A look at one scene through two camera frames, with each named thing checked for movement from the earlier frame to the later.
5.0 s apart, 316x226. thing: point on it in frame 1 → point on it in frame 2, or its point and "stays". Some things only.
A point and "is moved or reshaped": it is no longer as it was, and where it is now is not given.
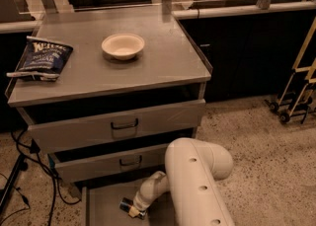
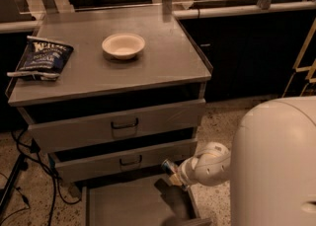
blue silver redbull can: x=125 y=204 is moved or reshaped
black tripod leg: x=6 y=191 stays
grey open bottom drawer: x=100 y=206 stays
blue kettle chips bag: x=44 y=59 stays
